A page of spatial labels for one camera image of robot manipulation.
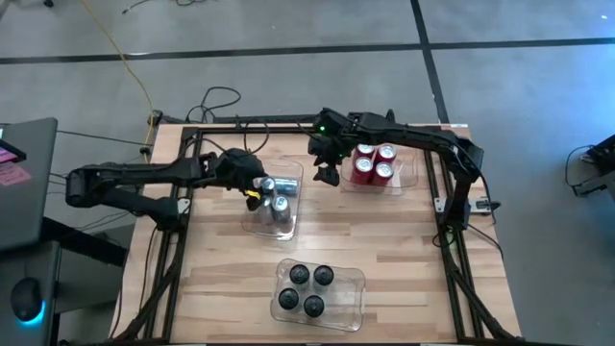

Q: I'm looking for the black aluminium table frame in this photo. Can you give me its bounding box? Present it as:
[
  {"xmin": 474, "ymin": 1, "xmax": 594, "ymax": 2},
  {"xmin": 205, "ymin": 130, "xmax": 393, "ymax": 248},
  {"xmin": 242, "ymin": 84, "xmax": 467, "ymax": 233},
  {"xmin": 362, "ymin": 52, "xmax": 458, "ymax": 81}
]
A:
[{"xmin": 111, "ymin": 122, "xmax": 525, "ymax": 346}]

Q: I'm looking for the dark grey desk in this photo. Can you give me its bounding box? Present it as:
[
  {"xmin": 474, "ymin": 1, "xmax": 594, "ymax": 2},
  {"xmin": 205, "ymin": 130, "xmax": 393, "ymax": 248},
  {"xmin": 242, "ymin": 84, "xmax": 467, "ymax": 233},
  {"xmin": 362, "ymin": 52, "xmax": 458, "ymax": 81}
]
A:
[{"xmin": 0, "ymin": 215, "xmax": 129, "ymax": 346}]

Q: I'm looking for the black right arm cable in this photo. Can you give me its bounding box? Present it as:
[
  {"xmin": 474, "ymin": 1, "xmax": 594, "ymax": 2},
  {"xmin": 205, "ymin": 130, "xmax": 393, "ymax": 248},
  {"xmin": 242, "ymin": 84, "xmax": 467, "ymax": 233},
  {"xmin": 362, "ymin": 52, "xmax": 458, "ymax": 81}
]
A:
[{"xmin": 431, "ymin": 158, "xmax": 504, "ymax": 260}]

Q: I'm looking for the black device cable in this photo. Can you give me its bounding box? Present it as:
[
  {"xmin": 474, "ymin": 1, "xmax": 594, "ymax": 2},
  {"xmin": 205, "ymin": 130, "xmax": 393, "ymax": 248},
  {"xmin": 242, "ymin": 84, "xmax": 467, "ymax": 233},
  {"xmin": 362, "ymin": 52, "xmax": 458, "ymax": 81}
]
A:
[{"xmin": 564, "ymin": 142, "xmax": 600, "ymax": 197}]

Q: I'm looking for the black flat bar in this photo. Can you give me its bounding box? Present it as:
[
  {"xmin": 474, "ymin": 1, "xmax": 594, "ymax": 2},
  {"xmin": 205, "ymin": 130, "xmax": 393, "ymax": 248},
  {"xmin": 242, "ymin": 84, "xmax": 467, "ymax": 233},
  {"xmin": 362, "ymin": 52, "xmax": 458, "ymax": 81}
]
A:
[{"xmin": 213, "ymin": 113, "xmax": 321, "ymax": 125}]

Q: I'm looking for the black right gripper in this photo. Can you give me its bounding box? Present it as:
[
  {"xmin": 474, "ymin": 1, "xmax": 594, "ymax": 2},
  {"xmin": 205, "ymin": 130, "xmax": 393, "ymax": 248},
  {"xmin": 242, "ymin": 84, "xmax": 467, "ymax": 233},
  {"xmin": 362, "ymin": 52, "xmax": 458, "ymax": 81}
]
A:
[{"xmin": 308, "ymin": 108, "xmax": 360, "ymax": 187}]

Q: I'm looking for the yellow floor cable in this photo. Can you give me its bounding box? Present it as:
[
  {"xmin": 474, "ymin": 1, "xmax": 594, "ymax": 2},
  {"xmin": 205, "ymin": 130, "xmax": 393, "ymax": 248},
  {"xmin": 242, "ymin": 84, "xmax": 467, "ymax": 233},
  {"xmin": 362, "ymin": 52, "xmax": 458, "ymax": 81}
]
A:
[{"xmin": 79, "ymin": 0, "xmax": 155, "ymax": 143}]

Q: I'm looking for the black electronic device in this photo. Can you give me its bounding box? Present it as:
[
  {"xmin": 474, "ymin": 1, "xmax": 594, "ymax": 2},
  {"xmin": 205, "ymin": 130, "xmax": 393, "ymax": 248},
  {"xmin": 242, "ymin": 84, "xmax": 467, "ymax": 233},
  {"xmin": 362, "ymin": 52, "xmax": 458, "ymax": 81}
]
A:
[{"xmin": 583, "ymin": 133, "xmax": 615, "ymax": 175}]

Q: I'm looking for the clear plastic bin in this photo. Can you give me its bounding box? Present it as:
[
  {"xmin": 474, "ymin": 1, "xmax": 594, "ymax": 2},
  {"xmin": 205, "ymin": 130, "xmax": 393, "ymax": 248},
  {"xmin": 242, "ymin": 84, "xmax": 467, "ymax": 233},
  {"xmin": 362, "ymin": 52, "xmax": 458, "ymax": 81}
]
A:
[
  {"xmin": 339, "ymin": 138, "xmax": 419, "ymax": 196},
  {"xmin": 268, "ymin": 258, "xmax": 366, "ymax": 334},
  {"xmin": 241, "ymin": 160, "xmax": 305, "ymax": 241}
]

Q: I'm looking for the blue silver energy drink can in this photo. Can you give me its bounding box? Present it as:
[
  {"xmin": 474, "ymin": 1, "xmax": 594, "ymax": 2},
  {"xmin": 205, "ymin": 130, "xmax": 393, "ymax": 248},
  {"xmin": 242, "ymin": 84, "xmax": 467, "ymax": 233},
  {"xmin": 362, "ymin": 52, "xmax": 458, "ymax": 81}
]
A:
[
  {"xmin": 271, "ymin": 194, "xmax": 293, "ymax": 225},
  {"xmin": 275, "ymin": 176, "xmax": 302, "ymax": 195},
  {"xmin": 254, "ymin": 176, "xmax": 278, "ymax": 198}
]

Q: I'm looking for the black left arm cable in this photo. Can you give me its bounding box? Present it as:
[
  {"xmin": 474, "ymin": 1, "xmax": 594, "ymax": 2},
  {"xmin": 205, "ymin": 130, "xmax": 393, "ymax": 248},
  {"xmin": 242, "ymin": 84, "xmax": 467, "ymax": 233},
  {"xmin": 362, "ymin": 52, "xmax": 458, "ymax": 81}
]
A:
[{"xmin": 184, "ymin": 86, "xmax": 270, "ymax": 155}]

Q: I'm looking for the thin black floor cable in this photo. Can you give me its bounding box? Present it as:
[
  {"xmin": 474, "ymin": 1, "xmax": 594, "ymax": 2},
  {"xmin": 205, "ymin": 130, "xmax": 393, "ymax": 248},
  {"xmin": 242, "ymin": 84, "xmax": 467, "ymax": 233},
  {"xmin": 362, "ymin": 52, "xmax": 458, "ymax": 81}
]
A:
[{"xmin": 121, "ymin": 0, "xmax": 212, "ymax": 14}]

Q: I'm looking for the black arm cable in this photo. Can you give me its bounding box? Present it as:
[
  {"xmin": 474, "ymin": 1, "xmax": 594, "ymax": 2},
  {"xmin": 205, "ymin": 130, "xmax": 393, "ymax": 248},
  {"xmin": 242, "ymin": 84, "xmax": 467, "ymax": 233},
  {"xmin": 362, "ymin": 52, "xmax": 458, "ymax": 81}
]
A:
[
  {"xmin": 184, "ymin": 86, "xmax": 270, "ymax": 155},
  {"xmin": 431, "ymin": 158, "xmax": 504, "ymax": 260}
]

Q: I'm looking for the black computer mouse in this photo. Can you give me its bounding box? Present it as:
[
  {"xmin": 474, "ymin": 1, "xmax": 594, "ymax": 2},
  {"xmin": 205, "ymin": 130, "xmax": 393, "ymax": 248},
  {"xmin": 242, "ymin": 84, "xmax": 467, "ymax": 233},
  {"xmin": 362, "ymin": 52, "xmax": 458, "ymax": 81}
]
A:
[{"xmin": 10, "ymin": 278, "xmax": 45, "ymax": 326}]

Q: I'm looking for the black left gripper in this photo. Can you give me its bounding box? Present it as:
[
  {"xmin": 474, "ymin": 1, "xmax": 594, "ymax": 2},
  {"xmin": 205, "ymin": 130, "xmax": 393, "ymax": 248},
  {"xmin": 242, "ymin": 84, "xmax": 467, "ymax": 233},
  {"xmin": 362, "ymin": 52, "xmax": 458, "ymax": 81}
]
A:
[{"xmin": 206, "ymin": 147, "xmax": 269, "ymax": 213}]

